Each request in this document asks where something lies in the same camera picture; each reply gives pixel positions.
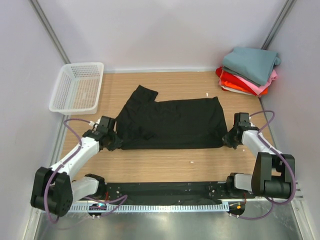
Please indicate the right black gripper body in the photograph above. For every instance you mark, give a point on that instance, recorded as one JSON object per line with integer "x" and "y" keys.
{"x": 232, "y": 129}

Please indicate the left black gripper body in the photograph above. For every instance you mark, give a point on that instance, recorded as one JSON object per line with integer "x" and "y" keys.
{"x": 111, "y": 133}

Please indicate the black t shirt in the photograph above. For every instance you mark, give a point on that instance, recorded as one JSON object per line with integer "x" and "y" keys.
{"x": 144, "y": 123}

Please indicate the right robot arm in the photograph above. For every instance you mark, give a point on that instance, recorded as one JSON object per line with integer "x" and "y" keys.
{"x": 273, "y": 175}

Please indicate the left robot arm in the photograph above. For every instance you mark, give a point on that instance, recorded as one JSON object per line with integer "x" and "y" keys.
{"x": 54, "y": 188}

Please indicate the folded white t shirt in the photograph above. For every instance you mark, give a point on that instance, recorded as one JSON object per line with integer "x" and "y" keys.
{"x": 224, "y": 88}

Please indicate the folded pink t shirt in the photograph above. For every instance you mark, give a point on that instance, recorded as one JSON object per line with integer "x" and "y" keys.
{"x": 258, "y": 88}

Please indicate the folded orange t shirt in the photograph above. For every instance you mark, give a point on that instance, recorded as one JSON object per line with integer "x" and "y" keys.
{"x": 242, "y": 88}

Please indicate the folded red t shirt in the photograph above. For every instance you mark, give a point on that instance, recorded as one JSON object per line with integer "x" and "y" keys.
{"x": 225, "y": 76}

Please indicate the white plastic basket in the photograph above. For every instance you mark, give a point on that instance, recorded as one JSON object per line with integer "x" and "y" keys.
{"x": 77, "y": 89}

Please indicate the folded grey t shirt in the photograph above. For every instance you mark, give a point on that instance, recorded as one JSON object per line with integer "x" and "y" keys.
{"x": 239, "y": 75}

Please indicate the folded teal t shirt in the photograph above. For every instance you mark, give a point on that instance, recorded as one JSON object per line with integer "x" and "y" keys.
{"x": 253, "y": 63}

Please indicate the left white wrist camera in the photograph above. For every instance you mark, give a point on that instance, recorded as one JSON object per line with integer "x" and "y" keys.
{"x": 93, "y": 123}

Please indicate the white slotted cable duct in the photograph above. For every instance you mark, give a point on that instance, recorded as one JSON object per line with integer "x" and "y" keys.
{"x": 89, "y": 207}

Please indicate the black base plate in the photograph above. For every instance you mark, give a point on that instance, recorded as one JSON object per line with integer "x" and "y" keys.
{"x": 175, "y": 193}

